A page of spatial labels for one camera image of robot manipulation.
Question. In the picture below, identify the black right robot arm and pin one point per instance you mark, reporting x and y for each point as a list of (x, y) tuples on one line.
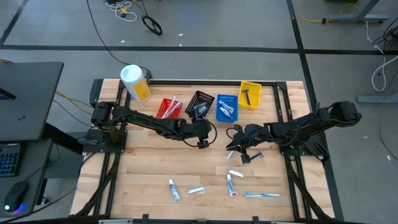
[(311, 124)]

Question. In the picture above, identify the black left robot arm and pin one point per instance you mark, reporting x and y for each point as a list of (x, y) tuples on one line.
[(140, 119)]

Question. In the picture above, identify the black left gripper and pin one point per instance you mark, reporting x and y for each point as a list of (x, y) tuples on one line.
[(200, 129)]

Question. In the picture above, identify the dark desk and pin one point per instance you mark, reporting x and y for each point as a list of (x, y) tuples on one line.
[(31, 99)]

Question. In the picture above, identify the blue white toothpaste tube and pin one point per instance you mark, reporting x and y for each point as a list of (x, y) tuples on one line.
[(174, 190)]

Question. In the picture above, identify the yellow plastic basket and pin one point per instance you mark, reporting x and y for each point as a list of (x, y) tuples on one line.
[(255, 102)]

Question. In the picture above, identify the black aluminium table frame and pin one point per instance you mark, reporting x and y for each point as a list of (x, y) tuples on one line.
[(202, 82)]

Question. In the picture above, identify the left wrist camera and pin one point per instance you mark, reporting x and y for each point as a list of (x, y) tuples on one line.
[(203, 144)]

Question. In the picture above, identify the black plastic basket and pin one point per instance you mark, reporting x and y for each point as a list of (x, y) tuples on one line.
[(189, 109)]

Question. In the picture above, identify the small silver packet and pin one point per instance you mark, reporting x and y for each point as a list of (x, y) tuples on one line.
[(196, 189), (204, 110), (200, 105)]

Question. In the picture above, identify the blue toothbrush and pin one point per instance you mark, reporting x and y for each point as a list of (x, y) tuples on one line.
[(261, 195), (176, 108)]

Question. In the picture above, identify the small clear packet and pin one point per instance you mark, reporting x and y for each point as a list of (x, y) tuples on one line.
[(229, 154)]

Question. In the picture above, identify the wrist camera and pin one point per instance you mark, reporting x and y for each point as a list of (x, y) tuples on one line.
[(203, 144), (245, 158)]

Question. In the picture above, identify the grey desk foot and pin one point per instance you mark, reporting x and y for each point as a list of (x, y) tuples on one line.
[(357, 17), (376, 99)]

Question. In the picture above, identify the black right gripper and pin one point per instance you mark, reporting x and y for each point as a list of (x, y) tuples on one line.
[(253, 133)]

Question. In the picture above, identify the black razor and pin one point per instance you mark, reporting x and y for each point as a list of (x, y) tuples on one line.
[(247, 99)]

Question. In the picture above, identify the white yellow wipes canister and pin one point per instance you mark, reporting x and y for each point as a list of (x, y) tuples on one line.
[(136, 85)]

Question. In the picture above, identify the black computer mouse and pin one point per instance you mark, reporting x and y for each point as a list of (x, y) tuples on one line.
[(15, 196)]

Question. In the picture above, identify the blue plastic basket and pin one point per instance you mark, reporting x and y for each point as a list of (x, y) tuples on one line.
[(233, 118)]

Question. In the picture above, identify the red plastic basket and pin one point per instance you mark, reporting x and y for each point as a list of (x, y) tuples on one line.
[(160, 113)]

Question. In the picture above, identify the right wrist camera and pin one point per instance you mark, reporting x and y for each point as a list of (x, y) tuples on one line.
[(245, 158)]

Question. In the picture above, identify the backlit keyboard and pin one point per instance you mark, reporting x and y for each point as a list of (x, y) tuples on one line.
[(9, 160)]

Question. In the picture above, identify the toothpaste tube with red end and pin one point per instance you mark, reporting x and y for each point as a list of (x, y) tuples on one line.
[(230, 186)]

